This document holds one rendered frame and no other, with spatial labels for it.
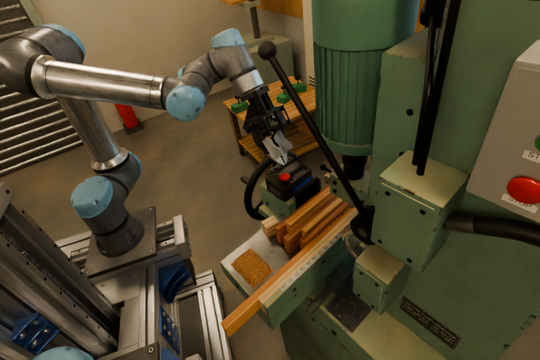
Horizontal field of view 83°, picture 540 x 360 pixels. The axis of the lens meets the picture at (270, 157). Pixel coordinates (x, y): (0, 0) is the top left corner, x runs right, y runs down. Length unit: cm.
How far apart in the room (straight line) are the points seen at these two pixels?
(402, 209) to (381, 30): 27
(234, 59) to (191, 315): 122
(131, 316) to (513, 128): 102
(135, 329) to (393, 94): 92
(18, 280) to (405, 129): 78
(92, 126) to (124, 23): 248
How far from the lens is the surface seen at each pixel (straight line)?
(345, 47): 53
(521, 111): 36
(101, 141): 104
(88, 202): 101
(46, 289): 86
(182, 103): 67
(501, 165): 39
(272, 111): 75
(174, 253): 116
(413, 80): 50
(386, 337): 87
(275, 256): 84
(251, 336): 174
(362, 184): 77
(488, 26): 41
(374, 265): 62
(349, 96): 57
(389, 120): 55
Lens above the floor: 160
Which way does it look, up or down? 38 degrees down
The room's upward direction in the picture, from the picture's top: 9 degrees counter-clockwise
